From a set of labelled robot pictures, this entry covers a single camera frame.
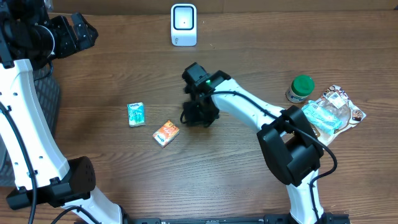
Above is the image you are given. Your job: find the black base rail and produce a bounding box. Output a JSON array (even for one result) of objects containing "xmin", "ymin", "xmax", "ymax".
[{"xmin": 129, "ymin": 213, "xmax": 351, "ymax": 224}]

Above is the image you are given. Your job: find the green lid jar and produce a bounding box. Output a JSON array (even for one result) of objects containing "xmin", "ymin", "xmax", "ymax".
[{"xmin": 285, "ymin": 75, "xmax": 315, "ymax": 103}]

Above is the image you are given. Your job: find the blue white package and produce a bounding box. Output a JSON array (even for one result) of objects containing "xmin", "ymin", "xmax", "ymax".
[{"xmin": 127, "ymin": 102, "xmax": 146, "ymax": 127}]

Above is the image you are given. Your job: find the white barcode scanner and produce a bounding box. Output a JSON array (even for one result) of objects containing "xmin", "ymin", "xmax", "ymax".
[{"xmin": 170, "ymin": 3, "xmax": 197, "ymax": 47}]

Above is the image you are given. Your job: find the orange tissue pack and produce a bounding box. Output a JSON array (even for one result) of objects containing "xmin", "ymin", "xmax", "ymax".
[{"xmin": 152, "ymin": 120, "xmax": 180, "ymax": 147}]

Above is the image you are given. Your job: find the grey plastic mesh basket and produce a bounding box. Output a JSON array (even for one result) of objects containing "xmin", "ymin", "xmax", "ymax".
[{"xmin": 1, "ymin": 67, "xmax": 61, "ymax": 187}]

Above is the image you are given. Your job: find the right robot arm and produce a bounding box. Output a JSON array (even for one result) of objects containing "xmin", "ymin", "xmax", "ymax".
[{"xmin": 180, "ymin": 63, "xmax": 336, "ymax": 223}]

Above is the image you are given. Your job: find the teal wipes pack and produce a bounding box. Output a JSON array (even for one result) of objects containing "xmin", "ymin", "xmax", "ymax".
[{"xmin": 302, "ymin": 100, "xmax": 343, "ymax": 135}]

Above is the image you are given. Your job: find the beige paper pouch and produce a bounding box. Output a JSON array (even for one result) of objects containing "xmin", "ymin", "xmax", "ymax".
[{"xmin": 310, "ymin": 85, "xmax": 366, "ymax": 146}]

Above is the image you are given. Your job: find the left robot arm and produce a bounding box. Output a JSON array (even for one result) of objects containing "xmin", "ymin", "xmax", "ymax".
[{"xmin": 1, "ymin": 1, "xmax": 131, "ymax": 223}]

